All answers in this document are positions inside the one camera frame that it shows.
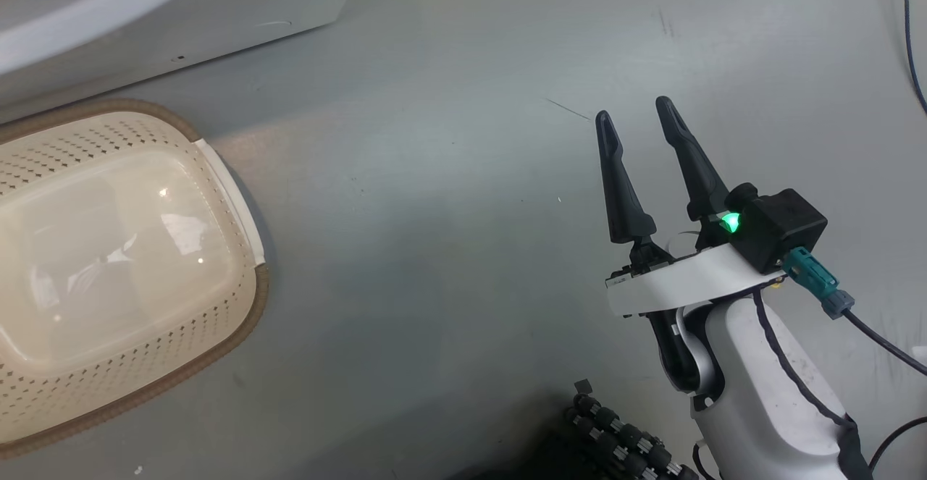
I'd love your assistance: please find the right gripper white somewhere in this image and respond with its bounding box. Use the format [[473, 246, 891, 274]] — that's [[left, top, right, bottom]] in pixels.
[[595, 96, 787, 319]]

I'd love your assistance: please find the white front-load washing machine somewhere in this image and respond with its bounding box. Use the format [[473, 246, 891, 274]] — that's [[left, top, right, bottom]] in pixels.
[[0, 0, 364, 109]]

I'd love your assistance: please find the cream perforated laundry basket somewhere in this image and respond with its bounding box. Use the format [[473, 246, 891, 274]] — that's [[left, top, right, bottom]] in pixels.
[[0, 98, 271, 460]]

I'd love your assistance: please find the teal connector camera cable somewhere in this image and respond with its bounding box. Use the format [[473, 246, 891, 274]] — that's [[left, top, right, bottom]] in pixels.
[[782, 246, 927, 376]]

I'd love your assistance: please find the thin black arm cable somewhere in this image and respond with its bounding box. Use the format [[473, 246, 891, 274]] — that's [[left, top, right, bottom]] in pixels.
[[752, 290, 871, 480]]

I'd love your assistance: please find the black floor cable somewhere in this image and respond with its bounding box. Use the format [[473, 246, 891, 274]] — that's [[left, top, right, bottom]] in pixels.
[[901, 0, 927, 116]]

